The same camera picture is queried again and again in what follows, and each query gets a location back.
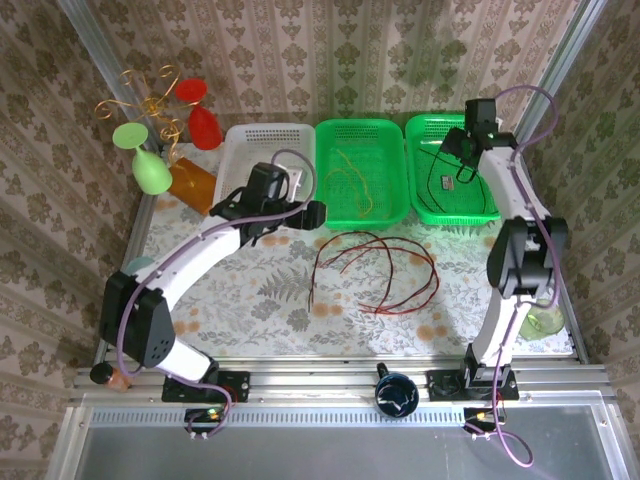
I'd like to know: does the green plastic basket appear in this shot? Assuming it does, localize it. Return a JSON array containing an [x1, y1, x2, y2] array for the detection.
[[310, 118, 409, 232], [403, 113, 501, 226]]

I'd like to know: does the grey metal panel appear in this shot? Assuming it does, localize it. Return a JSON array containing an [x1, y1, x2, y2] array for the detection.
[[47, 404, 629, 480]]

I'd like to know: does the right small circuit board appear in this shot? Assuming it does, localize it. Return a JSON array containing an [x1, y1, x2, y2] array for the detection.
[[463, 407, 506, 434]]

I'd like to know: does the yellow cable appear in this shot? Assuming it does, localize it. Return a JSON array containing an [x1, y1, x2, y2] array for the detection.
[[335, 147, 375, 219], [321, 167, 364, 211]]

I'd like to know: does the clear green plastic cup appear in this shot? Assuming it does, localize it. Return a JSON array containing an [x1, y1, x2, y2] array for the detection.
[[518, 298, 565, 341]]

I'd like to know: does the left small circuit board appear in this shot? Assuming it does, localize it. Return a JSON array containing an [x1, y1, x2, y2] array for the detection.
[[184, 407, 229, 434]]

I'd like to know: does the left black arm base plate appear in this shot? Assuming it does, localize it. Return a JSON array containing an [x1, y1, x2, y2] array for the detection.
[[161, 370, 251, 404]]

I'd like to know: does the aluminium extrusion frame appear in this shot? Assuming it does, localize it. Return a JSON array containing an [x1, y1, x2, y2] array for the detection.
[[44, 0, 631, 480]]

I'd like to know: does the white plastic basket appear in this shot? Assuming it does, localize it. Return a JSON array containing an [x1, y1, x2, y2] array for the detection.
[[212, 123, 317, 226]]

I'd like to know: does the floral tablecloth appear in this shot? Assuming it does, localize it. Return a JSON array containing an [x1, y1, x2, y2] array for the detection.
[[119, 142, 574, 359]]

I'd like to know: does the dark blue mug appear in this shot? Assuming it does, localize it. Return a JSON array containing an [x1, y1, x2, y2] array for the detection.
[[374, 362, 419, 418]]

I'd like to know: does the brown wooden block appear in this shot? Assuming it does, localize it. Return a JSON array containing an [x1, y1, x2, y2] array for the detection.
[[167, 157, 219, 216]]

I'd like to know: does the small circuit board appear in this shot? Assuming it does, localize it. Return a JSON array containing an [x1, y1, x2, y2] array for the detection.
[[184, 407, 229, 434], [463, 407, 506, 434]]

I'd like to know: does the red cable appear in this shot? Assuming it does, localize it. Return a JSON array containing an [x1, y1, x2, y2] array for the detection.
[[308, 234, 396, 314], [341, 243, 441, 316], [319, 238, 435, 316]]

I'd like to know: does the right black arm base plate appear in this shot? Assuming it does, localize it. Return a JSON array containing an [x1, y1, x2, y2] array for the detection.
[[426, 369, 520, 401]]

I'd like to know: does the red plastic wine glass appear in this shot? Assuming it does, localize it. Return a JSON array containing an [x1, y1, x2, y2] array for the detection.
[[174, 78, 224, 150]]

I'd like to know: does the gold wire glass rack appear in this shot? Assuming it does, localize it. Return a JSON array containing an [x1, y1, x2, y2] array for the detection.
[[94, 64, 194, 189]]

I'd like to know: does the black capped spice bottle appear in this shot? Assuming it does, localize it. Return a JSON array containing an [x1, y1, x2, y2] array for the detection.
[[89, 363, 134, 391]]

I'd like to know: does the green plastic wine glass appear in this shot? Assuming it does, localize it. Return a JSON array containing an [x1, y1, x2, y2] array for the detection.
[[112, 122, 174, 196]]

